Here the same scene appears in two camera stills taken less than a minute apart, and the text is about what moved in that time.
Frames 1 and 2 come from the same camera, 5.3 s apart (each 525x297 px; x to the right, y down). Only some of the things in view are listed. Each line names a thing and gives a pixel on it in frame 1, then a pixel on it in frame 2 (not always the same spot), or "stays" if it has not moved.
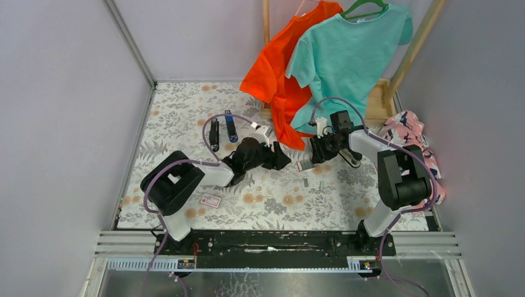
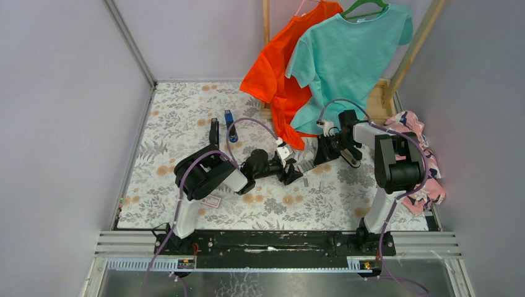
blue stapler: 231,130 stays
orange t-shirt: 267,78 stays
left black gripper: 275,160 → 287,176
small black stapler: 214,135 stays
